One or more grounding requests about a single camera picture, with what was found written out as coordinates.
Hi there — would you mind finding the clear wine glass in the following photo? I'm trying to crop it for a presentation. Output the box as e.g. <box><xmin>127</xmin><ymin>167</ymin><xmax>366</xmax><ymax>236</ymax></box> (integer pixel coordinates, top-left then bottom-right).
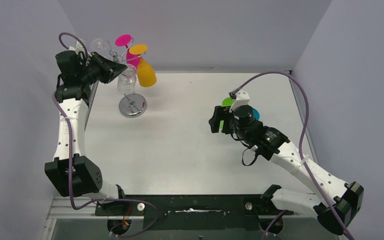
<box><xmin>90</xmin><ymin>38</ymin><xmax>112</xmax><ymax>53</ymax></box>
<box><xmin>117</xmin><ymin>64</ymin><xmax>137</xmax><ymax>96</ymax></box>

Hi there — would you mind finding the green wine glass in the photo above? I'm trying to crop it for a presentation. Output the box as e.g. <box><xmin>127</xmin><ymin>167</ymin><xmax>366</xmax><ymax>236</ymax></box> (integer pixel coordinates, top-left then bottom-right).
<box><xmin>219</xmin><ymin>97</ymin><xmax>235</xmax><ymax>130</ymax></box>

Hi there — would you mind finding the blue wine glass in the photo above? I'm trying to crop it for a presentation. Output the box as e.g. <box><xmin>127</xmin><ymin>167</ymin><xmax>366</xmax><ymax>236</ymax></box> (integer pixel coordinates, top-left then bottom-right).
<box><xmin>253</xmin><ymin>108</ymin><xmax>260</xmax><ymax>121</ymax></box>

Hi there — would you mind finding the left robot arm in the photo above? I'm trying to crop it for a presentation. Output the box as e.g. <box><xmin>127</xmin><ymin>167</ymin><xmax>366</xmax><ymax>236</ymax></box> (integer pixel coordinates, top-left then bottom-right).
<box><xmin>44</xmin><ymin>50</ymin><xmax>128</xmax><ymax>210</ymax></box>

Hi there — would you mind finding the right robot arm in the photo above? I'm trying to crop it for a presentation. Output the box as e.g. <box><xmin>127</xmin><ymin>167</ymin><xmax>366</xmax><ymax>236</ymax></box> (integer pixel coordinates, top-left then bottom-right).
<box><xmin>208</xmin><ymin>105</ymin><xmax>364</xmax><ymax>236</ymax></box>

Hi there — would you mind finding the pink wine glass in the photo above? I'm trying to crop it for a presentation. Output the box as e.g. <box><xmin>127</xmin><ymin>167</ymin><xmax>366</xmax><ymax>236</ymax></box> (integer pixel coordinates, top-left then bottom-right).
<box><xmin>115</xmin><ymin>34</ymin><xmax>140</xmax><ymax>68</ymax></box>

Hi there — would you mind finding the orange wine glass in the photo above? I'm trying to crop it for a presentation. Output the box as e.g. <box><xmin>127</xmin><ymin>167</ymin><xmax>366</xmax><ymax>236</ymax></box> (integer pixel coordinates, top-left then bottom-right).
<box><xmin>129</xmin><ymin>44</ymin><xmax>157</xmax><ymax>88</ymax></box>

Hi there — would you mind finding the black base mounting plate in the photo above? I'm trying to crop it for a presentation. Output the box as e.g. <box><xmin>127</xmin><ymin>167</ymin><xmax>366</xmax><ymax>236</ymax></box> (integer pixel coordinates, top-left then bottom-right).
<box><xmin>95</xmin><ymin>194</ymin><xmax>280</xmax><ymax>231</ymax></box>

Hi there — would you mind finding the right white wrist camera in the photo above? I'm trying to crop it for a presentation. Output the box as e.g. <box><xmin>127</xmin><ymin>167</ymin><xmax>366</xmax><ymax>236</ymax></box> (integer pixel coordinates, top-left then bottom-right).
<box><xmin>229</xmin><ymin>89</ymin><xmax>250</xmax><ymax>113</ymax></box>

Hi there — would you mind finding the chrome wire glass rack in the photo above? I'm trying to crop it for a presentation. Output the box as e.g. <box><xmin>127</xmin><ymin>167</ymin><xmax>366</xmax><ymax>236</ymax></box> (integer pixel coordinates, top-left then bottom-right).
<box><xmin>90</xmin><ymin>34</ymin><xmax>147</xmax><ymax>118</ymax></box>

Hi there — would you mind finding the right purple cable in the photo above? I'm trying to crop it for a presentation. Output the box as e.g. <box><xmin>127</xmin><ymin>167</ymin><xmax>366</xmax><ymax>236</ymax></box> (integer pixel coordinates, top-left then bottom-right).
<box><xmin>230</xmin><ymin>70</ymin><xmax>357</xmax><ymax>240</ymax></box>

